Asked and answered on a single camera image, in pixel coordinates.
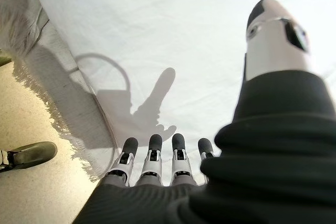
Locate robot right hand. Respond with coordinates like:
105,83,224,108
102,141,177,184
72,0,336,224

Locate robot right leg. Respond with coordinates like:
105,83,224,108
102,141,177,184
0,149,14,173

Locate white fringed textured blanket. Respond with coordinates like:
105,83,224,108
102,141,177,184
0,0,121,183

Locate white duvet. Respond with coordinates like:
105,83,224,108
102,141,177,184
27,0,336,183

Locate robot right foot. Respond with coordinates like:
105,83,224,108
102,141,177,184
0,141,58,174

